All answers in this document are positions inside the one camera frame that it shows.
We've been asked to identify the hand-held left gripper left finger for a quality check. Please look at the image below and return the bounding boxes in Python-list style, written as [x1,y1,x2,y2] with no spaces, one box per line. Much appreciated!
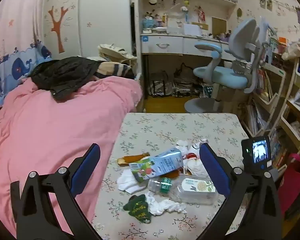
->
[10,143,102,240]

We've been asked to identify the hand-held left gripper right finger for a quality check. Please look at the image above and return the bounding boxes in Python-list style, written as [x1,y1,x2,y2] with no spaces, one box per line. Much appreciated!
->
[197,142,283,240]

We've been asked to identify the white paper bag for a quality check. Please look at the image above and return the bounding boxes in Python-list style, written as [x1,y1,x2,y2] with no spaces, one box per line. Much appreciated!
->
[184,159,211,181]

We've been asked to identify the clear bottle white label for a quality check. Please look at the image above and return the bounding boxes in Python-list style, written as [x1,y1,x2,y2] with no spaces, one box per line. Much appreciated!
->
[170,175,221,205]

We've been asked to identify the white black-printed plastic bag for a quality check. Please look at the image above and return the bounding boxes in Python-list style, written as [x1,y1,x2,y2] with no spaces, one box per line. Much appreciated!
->
[187,138,208,156]

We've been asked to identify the white red-printed plastic bag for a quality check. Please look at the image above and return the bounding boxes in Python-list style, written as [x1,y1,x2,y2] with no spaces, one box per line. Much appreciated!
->
[176,139,199,161]

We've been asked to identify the white tissue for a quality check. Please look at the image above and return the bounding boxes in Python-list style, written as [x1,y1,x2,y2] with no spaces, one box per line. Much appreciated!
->
[117,169,148,194]
[145,191,188,217]

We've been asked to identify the clear bottle green label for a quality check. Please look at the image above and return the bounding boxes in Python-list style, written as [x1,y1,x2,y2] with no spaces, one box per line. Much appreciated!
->
[147,176,181,196]

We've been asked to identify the blue white drink carton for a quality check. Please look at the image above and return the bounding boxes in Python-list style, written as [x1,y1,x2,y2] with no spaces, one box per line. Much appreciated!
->
[129,147,184,183]

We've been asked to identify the dark green printed wrapper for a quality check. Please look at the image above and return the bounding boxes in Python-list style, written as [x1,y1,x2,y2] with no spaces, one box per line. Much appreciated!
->
[122,194,151,224]

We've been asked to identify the red bag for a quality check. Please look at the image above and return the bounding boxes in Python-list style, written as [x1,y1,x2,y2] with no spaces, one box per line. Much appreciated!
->
[277,152,300,216]

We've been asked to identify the white bookshelf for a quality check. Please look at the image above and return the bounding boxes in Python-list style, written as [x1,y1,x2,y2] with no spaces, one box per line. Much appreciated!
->
[240,37,300,162]

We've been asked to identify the pink blanket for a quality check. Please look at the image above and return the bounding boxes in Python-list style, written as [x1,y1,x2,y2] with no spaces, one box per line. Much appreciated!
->
[0,75,144,239]

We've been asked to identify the floral tablecloth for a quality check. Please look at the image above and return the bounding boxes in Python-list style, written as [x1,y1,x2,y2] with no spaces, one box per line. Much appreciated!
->
[91,112,251,240]

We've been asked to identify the grey blue office chair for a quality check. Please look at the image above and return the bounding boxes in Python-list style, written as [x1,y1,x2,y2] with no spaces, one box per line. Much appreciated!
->
[184,17,269,114]

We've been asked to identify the black jacket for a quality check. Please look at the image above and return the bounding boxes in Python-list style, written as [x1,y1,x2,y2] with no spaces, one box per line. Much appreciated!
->
[30,57,99,103]

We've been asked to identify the striped pillow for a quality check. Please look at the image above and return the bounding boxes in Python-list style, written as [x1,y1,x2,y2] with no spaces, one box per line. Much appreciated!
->
[94,61,135,79]

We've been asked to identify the beige tote bag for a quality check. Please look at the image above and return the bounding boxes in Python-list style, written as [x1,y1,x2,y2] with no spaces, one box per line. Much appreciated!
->
[97,44,138,62]

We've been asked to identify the plain white drawer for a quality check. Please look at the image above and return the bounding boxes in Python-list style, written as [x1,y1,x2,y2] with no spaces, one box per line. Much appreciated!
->
[183,39,231,56]

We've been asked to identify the brown board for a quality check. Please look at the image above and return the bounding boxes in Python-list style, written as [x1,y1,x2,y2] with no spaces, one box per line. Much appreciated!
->
[212,17,227,37]

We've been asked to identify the white desk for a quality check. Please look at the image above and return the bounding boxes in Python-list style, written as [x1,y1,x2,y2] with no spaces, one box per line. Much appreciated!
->
[139,31,240,58]

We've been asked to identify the white drawer blue label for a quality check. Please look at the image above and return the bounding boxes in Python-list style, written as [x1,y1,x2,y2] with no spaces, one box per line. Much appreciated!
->
[141,35,184,54]

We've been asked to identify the orange tree sticker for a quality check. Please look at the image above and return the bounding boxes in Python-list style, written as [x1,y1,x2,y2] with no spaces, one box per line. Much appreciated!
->
[48,6,69,53]

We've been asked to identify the white wardrobe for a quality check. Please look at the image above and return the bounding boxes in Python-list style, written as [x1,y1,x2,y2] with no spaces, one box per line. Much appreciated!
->
[42,0,136,58]

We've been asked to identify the pink star curtain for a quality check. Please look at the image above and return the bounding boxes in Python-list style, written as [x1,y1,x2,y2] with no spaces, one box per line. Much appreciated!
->
[0,0,48,64]

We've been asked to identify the black handled bag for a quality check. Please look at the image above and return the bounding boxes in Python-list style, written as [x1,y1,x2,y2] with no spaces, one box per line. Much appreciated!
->
[173,62,203,97]

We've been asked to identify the clear bag black frame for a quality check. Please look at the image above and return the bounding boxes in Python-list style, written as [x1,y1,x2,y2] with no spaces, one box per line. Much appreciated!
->
[149,71,169,98]

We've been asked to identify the hanging photo string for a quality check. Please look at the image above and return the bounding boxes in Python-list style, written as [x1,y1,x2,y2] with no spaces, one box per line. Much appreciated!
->
[259,0,300,34]

